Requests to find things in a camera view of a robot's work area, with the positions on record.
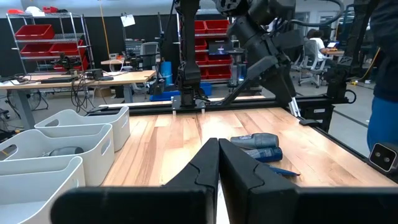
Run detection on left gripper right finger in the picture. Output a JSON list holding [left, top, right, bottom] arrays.
[[219, 138, 398, 224]]

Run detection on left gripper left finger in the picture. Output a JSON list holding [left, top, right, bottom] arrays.
[[50, 137, 221, 224]]

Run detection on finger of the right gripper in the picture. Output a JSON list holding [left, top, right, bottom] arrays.
[[275, 67, 298, 106], [264, 72, 289, 106]]

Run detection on dark blue disposable razor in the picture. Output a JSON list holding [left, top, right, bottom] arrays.
[[267, 164, 301, 177]]

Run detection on dark blue travel bottle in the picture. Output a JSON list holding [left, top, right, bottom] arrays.
[[244, 146, 284, 164]]

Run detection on grey deodorant stick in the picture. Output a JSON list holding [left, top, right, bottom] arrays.
[[42, 146, 85, 157], [229, 133, 280, 150]]

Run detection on silver aluminium extrusion bar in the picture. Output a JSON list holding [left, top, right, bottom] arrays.
[[287, 96, 301, 118]]

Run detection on grey office chair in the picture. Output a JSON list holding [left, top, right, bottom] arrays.
[[139, 42, 160, 71], [298, 39, 327, 88]]

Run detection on black controller box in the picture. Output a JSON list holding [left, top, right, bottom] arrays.
[[295, 102, 336, 134]]

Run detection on person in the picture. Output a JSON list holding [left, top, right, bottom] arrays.
[[366, 0, 398, 153], [306, 29, 330, 63]]

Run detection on small dark screen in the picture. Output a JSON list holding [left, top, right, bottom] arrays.
[[208, 39, 233, 56]]

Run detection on pale grey plastic storage bin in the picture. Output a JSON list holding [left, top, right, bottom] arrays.
[[0, 156, 86, 224], [0, 123, 115, 187], [34, 106, 131, 152]]

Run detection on blue plastic barrel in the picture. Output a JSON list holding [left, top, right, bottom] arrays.
[[160, 61, 173, 86]]

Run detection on blue plastic tote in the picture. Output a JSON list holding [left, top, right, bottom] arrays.
[[148, 82, 213, 103]]

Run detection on cardboard box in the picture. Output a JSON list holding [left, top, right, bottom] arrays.
[[94, 86, 113, 99]]

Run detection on wooden desk with grey legs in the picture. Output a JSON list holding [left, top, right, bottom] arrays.
[[0, 70, 157, 130]]

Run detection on white paper sign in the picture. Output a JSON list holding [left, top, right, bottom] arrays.
[[120, 14, 136, 28]]

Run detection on black power supply box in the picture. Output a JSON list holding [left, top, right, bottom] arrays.
[[85, 68, 104, 81]]

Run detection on small wooden desk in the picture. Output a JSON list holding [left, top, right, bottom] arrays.
[[99, 58, 131, 67]]

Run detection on black keyboard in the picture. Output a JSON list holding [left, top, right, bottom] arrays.
[[39, 77, 75, 85]]

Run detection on small black robot device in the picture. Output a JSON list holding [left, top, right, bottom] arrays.
[[52, 52, 82, 76]]

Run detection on white cap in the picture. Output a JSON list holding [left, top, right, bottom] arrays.
[[24, 6, 46, 17]]

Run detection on chrome wire shelf rack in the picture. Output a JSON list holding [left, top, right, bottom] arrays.
[[5, 12, 95, 75], [194, 8, 234, 84]]

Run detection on yellow hanging cable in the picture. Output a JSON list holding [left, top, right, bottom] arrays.
[[98, 0, 110, 60], [351, 46, 382, 85]]

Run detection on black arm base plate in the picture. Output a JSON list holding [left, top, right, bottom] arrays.
[[170, 95, 206, 116]]

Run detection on grey stereo depth camera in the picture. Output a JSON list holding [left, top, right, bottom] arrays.
[[368, 142, 398, 174]]

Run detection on black cable bundle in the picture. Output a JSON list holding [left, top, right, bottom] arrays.
[[70, 73, 96, 113]]

